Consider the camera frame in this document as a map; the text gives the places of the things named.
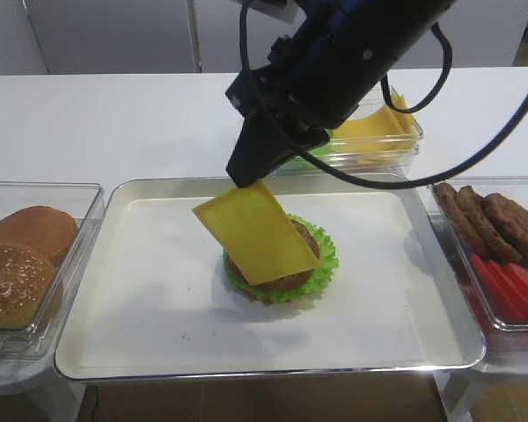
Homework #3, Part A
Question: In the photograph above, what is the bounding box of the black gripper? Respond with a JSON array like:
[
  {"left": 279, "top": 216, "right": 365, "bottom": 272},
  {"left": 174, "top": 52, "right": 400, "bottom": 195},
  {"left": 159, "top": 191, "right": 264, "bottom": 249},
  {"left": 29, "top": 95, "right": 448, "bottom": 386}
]
[{"left": 225, "top": 34, "right": 361, "bottom": 188}]

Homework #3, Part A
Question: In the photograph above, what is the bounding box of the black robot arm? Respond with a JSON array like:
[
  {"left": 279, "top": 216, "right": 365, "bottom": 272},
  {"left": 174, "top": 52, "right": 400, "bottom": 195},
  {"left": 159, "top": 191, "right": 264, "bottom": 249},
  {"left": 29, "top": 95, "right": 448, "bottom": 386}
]
[{"left": 225, "top": 1, "right": 456, "bottom": 190}]

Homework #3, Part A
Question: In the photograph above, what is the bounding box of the clear lettuce cheese container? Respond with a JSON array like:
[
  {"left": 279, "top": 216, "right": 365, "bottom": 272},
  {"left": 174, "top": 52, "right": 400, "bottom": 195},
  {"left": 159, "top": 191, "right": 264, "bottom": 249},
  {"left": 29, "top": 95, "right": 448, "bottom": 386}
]
[{"left": 270, "top": 85, "right": 425, "bottom": 178}]

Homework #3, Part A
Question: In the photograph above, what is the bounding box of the yellow cheese slice stack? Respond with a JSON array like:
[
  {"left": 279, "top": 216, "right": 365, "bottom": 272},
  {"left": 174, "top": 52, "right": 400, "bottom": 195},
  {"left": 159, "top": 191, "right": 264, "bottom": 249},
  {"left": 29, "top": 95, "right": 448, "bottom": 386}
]
[{"left": 329, "top": 89, "right": 423, "bottom": 154}]

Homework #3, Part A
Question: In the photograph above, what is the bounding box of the lettuce leaf in container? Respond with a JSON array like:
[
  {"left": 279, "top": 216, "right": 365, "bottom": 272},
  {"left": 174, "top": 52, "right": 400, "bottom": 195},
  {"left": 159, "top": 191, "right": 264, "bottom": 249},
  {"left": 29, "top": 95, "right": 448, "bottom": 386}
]
[{"left": 291, "top": 129, "right": 336, "bottom": 163}]

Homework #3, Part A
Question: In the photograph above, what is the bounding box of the lettuce leaf on tray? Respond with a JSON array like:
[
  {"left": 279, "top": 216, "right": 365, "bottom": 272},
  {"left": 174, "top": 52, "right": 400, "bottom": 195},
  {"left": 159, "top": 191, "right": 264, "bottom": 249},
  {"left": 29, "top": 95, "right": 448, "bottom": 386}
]
[{"left": 223, "top": 215, "right": 339, "bottom": 304}]

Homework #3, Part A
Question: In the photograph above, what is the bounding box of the brown patty on tray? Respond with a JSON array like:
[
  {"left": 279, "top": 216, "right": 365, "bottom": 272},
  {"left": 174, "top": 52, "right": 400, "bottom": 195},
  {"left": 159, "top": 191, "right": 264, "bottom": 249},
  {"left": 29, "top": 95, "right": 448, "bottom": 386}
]
[{"left": 226, "top": 219, "right": 320, "bottom": 293}]

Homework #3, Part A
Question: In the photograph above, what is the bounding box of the clear bun container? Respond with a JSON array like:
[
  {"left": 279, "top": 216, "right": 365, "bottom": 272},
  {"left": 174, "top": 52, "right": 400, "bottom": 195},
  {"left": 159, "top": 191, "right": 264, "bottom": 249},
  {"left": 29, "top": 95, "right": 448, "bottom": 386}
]
[{"left": 0, "top": 182, "right": 105, "bottom": 359}]

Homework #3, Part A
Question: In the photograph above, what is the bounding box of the white serving tray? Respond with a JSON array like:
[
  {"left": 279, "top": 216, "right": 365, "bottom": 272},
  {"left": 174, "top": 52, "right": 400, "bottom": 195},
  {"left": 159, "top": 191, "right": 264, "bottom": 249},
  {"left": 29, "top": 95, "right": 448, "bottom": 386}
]
[{"left": 55, "top": 174, "right": 486, "bottom": 382}]

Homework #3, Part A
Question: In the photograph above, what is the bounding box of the left brown patty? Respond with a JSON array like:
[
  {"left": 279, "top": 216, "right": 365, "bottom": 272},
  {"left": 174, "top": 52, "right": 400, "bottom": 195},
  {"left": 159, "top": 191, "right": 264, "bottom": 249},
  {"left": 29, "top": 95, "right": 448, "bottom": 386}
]
[{"left": 433, "top": 182, "right": 492, "bottom": 258}]

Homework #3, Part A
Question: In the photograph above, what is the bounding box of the plain bun bottom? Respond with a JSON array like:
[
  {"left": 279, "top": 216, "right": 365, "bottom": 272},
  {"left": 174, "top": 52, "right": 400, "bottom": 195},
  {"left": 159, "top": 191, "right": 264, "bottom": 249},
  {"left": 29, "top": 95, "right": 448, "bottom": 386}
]
[{"left": 0, "top": 206, "right": 78, "bottom": 266}]

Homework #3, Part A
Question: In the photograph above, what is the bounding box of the clear patty tomato container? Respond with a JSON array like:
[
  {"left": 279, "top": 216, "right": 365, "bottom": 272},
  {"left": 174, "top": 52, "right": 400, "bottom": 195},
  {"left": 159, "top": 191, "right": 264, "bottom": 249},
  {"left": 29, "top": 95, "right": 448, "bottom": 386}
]
[{"left": 421, "top": 177, "right": 528, "bottom": 353}]

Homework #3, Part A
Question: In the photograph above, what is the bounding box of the middle brown patty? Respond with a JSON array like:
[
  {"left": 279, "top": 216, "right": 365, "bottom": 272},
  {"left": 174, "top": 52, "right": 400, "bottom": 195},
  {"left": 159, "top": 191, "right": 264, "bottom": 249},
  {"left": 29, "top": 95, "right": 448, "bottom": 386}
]
[{"left": 456, "top": 186, "right": 522, "bottom": 264}]

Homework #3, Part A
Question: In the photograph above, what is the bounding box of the right brown patty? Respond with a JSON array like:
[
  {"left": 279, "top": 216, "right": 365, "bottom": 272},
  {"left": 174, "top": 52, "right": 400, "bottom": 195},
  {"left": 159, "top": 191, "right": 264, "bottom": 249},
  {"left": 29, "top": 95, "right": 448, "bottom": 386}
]
[{"left": 482, "top": 193, "right": 528, "bottom": 264}]

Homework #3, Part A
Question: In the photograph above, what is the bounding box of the right sesame bun top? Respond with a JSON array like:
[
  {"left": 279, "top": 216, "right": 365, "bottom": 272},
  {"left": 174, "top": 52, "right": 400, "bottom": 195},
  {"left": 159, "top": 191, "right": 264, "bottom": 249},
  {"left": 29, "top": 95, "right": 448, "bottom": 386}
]
[{"left": 0, "top": 244, "right": 56, "bottom": 330}]

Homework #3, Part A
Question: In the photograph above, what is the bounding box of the left red tomato slice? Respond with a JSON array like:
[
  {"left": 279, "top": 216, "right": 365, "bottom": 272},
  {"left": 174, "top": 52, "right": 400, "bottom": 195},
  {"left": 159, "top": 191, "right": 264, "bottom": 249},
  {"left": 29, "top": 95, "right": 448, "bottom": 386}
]
[{"left": 470, "top": 253, "right": 524, "bottom": 324}]

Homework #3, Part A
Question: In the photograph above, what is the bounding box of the middle red tomato slice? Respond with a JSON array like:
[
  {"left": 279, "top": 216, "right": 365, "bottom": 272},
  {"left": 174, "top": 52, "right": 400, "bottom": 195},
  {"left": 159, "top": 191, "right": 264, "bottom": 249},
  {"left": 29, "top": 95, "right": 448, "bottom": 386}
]
[{"left": 486, "top": 260, "right": 528, "bottom": 323}]

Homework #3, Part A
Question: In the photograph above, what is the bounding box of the black cable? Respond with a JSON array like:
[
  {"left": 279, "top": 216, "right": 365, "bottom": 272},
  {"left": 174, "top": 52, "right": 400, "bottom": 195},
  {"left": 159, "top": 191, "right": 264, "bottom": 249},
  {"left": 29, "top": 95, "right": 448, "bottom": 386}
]
[{"left": 238, "top": 0, "right": 528, "bottom": 191}]

